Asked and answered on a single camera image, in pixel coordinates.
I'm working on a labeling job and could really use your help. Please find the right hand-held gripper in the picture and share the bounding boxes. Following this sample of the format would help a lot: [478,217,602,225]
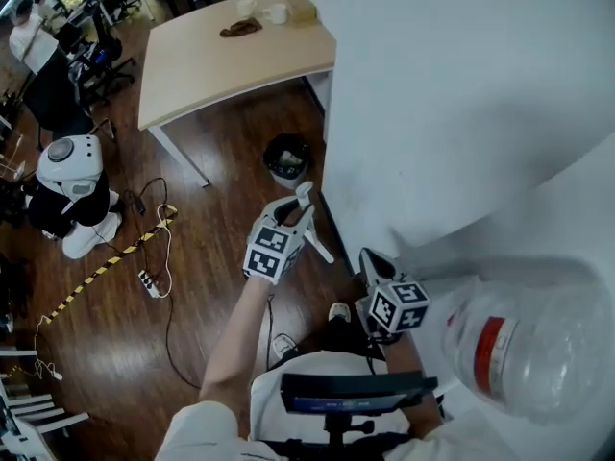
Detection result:
[354,247,431,344]

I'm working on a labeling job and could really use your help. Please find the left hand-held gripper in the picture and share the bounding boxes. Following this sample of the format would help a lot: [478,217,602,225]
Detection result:
[242,194,317,286]

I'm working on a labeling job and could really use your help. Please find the person's left forearm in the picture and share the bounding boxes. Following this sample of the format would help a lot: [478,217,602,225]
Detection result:
[198,272,276,410]

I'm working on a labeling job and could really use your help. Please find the person's right forearm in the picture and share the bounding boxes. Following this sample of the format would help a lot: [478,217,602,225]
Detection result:
[383,332,446,434]

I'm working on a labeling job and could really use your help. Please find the grey trash bin black liner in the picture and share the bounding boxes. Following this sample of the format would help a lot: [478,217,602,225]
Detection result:
[262,133,311,190]

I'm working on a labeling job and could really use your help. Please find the person's black trousers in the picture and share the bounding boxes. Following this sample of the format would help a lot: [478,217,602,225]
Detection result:
[283,317,385,362]

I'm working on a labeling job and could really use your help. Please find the person's left shoe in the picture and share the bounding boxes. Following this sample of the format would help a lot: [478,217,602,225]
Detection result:
[271,332,299,359]

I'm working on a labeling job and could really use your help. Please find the black chest-mounted device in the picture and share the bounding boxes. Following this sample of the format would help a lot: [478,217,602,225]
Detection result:
[280,371,439,450]

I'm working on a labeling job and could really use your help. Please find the wooden table white legs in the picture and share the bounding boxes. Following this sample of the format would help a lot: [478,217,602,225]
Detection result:
[137,0,337,189]

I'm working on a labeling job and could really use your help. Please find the clear water jug red label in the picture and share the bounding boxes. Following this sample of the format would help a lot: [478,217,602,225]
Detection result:
[439,288,614,425]

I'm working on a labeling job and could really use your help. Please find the yellow black striped tape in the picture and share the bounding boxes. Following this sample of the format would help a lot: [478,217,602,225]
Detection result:
[45,204,179,324]

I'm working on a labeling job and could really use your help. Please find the brown cloth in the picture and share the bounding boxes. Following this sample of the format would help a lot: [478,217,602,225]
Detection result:
[219,18,264,37]

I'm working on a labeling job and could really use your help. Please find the white humanoid robot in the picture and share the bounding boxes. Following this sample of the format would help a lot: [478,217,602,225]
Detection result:
[26,134,124,261]

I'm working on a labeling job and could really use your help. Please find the tan cardboard box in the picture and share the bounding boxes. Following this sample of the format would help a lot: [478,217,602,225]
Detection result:
[283,0,318,27]

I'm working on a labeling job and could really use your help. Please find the person's light shirt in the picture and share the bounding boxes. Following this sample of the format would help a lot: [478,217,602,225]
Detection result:
[154,349,510,461]

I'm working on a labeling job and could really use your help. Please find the black blue office chair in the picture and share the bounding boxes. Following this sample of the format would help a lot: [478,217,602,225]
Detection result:
[66,0,135,100]

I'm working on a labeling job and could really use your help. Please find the thin black cable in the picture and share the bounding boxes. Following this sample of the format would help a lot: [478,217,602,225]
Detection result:
[265,293,278,369]

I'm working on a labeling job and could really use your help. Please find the white cable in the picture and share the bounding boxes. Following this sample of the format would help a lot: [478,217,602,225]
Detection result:
[157,203,175,301]

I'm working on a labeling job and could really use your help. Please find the white power strip with cable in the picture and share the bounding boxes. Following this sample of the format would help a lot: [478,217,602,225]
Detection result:
[122,176,203,391]

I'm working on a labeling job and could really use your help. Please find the white charger with cable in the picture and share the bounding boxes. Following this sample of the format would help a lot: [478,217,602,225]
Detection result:
[33,317,64,382]

